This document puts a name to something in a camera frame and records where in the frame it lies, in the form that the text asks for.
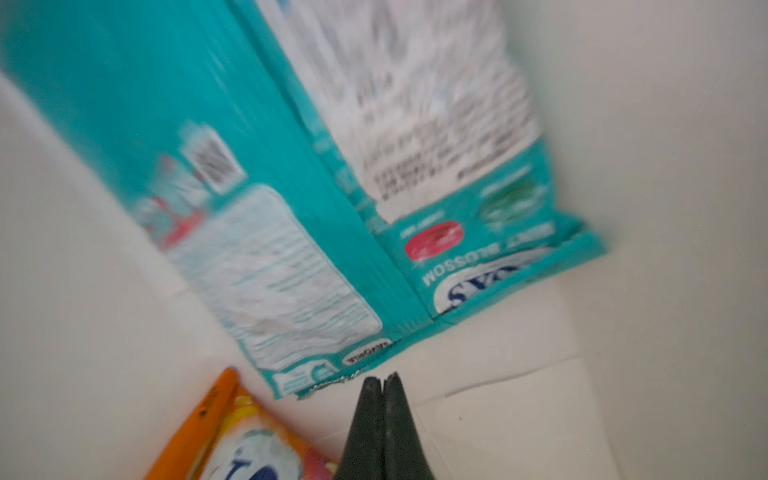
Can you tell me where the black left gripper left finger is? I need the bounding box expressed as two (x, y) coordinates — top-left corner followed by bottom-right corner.
(334, 377), (384, 480)

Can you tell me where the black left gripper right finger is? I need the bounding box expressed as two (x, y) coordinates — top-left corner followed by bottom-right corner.
(383, 372), (435, 480)

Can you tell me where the blue checkered paper bag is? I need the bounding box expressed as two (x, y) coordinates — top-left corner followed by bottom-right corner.
(1, 1), (767, 479)

